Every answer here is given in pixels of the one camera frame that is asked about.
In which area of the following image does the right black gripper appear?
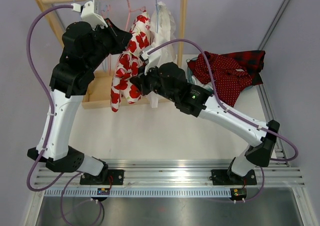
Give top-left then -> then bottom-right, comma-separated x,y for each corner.
131,62 -> 178,104

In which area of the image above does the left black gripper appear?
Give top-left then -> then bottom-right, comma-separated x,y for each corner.
85,17 -> 133,71

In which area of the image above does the pink wire hanger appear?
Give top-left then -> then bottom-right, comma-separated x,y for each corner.
100,4 -> 112,19
125,0 -> 146,31

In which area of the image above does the white red floral skirt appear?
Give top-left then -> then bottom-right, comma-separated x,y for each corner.
110,10 -> 152,112

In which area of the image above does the white ruffled blouse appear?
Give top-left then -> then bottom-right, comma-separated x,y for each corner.
146,0 -> 179,109

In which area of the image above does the red white polka dot skirt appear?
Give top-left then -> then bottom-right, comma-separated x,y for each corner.
193,51 -> 252,107

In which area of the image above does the red black plaid skirt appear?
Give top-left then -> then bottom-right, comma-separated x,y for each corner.
222,50 -> 266,86

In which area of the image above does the small white skirt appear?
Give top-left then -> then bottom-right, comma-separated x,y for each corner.
191,75 -> 213,92

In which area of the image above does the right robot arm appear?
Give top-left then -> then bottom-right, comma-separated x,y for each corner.
130,62 -> 280,185

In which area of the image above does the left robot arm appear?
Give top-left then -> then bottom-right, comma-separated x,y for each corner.
27,20 -> 132,185

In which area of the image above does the blue plastic basin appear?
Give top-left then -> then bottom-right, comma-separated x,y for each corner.
186,57 -> 200,86

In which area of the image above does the wooden clothes rack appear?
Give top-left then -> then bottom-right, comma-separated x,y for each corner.
35,0 -> 188,110

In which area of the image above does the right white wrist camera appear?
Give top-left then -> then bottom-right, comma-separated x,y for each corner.
139,45 -> 167,75

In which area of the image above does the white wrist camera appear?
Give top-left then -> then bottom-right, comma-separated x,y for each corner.
139,45 -> 167,75
71,0 -> 108,30

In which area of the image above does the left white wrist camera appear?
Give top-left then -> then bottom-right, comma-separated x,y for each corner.
71,0 -> 108,30

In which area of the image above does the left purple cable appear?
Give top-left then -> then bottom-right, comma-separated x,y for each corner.
26,4 -> 87,192

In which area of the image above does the purple cable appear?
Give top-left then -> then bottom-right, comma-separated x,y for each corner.
147,38 -> 300,207
26,4 -> 87,192

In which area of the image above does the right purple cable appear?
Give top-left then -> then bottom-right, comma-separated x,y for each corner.
147,38 -> 300,207

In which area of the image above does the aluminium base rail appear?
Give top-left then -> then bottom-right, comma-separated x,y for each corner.
33,159 -> 306,188

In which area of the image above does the white slotted cable duct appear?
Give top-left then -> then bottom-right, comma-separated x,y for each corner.
44,187 -> 247,198

